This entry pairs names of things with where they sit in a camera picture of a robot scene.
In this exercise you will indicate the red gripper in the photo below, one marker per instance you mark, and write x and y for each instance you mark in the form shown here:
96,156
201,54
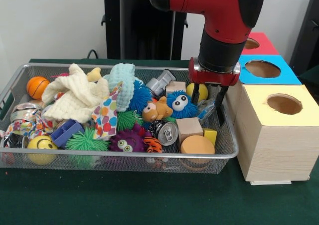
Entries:
214,78

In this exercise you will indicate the clear plastic packet blue label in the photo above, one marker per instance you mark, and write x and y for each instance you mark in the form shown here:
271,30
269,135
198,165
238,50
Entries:
205,110

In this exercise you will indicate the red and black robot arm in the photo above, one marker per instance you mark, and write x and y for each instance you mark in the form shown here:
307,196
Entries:
219,10

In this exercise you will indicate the wooden box with three holes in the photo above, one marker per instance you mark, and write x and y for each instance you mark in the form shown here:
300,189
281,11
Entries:
274,145

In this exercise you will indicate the clear mesh bin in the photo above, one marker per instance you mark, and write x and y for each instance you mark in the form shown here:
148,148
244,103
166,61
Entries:
124,163

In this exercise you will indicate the plain yellow ball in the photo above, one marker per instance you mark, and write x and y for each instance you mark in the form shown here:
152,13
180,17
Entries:
203,91

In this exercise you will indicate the blue fuzzy toy with eyes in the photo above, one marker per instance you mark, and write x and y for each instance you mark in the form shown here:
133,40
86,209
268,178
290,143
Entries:
182,106

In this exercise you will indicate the brown plush toy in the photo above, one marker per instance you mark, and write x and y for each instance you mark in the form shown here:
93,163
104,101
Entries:
156,110

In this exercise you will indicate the mint green knitted cloth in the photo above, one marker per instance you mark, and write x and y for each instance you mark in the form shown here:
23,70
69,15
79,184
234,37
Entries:
122,85

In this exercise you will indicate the purple spiky ball with eyes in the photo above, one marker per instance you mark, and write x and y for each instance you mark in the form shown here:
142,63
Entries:
127,141

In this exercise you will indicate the polka dot cloth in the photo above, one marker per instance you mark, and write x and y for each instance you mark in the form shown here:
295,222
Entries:
103,117

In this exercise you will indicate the black chair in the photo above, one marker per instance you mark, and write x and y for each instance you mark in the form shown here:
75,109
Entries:
309,35

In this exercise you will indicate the green spiky ball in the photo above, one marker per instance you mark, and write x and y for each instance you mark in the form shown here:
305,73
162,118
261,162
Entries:
85,141

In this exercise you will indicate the cream knitted cloth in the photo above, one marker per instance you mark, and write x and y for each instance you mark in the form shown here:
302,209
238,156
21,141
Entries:
75,100

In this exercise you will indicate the small orange basketball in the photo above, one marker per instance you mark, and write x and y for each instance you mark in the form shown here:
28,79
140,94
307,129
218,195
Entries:
37,88

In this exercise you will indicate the yellow smiley ball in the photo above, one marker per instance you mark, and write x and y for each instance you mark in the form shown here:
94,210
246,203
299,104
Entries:
42,149

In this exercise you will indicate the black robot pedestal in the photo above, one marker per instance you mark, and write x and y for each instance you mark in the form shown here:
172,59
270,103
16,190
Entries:
127,35

